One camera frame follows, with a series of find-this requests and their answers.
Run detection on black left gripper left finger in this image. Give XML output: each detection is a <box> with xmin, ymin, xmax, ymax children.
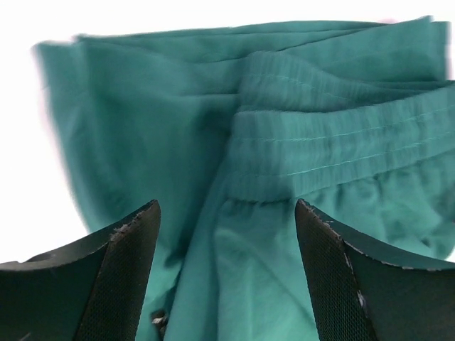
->
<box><xmin>1</xmin><ymin>200</ymin><xmax>160</xmax><ymax>341</ymax></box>

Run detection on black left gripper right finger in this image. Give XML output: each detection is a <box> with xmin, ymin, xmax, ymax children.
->
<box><xmin>295</xmin><ymin>200</ymin><xmax>454</xmax><ymax>341</ymax></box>

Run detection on green shorts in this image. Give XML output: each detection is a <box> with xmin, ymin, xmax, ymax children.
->
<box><xmin>36</xmin><ymin>17</ymin><xmax>454</xmax><ymax>340</ymax></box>

